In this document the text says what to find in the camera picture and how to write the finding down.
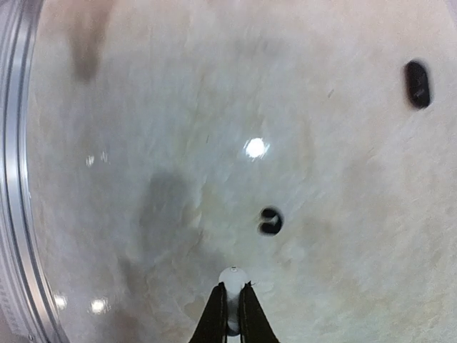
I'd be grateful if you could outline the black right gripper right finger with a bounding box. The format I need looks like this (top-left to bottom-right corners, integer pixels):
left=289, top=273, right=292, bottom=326
left=238, top=282, right=279, bottom=343

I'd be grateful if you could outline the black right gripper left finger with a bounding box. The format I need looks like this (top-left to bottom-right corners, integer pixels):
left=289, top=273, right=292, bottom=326
left=189, top=282, right=228, bottom=343

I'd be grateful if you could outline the white round earbud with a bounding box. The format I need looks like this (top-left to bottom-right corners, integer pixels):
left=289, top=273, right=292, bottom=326
left=219, top=266, right=249, bottom=337

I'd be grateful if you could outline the black earbud charging case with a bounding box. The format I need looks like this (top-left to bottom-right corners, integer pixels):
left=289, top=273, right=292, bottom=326
left=404, top=60, right=431, bottom=109

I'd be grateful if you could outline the black earbud centre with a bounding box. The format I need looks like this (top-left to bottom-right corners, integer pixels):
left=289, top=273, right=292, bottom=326
left=258, top=207, right=283, bottom=236

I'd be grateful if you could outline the aluminium front rail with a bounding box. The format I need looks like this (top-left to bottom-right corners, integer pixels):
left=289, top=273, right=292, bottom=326
left=1, top=1, right=69, bottom=342

